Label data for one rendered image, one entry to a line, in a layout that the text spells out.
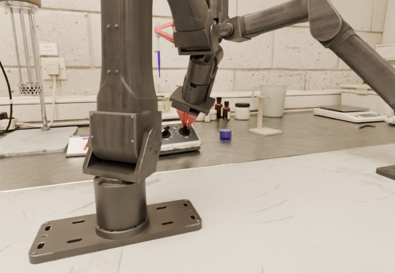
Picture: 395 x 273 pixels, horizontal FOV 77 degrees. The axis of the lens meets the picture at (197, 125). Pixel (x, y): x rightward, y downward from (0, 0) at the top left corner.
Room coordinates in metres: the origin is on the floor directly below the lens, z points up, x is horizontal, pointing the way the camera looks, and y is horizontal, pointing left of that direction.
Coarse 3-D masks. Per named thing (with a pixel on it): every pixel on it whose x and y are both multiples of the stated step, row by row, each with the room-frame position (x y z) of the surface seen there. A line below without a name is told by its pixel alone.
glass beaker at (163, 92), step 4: (156, 88) 0.71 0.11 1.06; (160, 88) 0.71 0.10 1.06; (164, 88) 0.72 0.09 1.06; (168, 88) 0.73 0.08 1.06; (156, 92) 0.71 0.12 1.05; (160, 92) 0.71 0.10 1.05; (164, 92) 0.72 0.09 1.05; (168, 92) 0.73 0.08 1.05; (160, 96) 0.71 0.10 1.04; (164, 96) 0.72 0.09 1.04; (168, 96) 0.73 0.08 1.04; (160, 100) 0.71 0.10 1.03; (164, 100) 0.72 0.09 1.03; (168, 100) 0.73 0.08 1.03; (160, 104) 0.71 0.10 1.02; (164, 104) 0.72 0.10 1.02; (168, 104) 0.73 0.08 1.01; (160, 108) 0.71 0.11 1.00; (164, 108) 0.72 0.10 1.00; (168, 108) 0.73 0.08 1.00; (164, 112) 0.72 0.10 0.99; (168, 112) 0.73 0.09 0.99
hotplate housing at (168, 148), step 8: (168, 120) 0.70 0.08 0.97; (176, 120) 0.71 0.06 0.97; (168, 144) 0.61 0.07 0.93; (176, 144) 0.62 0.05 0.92; (184, 144) 0.62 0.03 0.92; (192, 144) 0.63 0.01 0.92; (200, 144) 0.65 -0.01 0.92; (160, 152) 0.60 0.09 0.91; (168, 152) 0.61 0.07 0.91; (176, 152) 0.62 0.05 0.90
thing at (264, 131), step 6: (258, 96) 0.87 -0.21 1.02; (264, 96) 0.86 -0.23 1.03; (270, 96) 0.86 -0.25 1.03; (258, 108) 0.88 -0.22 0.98; (258, 114) 0.88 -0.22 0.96; (258, 120) 0.88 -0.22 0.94; (258, 126) 0.88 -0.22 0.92; (252, 132) 0.86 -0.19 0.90; (258, 132) 0.83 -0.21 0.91; (264, 132) 0.82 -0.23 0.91; (270, 132) 0.82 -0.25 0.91; (276, 132) 0.83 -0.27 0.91
